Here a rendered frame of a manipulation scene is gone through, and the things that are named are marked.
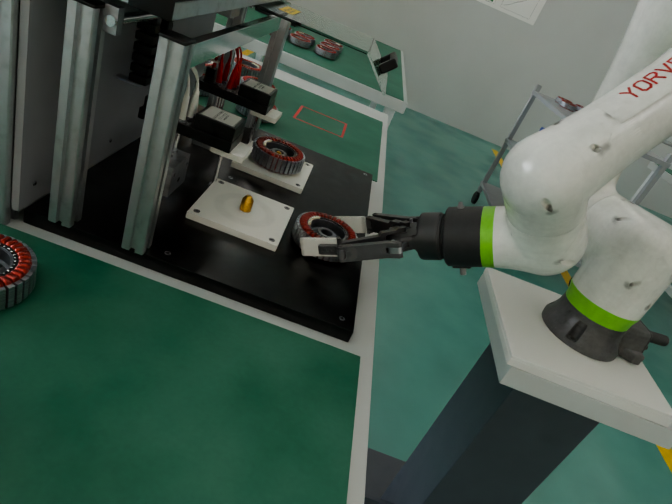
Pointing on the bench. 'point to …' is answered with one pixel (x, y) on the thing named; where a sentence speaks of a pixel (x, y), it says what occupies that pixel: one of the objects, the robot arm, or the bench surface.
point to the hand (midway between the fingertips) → (326, 235)
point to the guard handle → (388, 62)
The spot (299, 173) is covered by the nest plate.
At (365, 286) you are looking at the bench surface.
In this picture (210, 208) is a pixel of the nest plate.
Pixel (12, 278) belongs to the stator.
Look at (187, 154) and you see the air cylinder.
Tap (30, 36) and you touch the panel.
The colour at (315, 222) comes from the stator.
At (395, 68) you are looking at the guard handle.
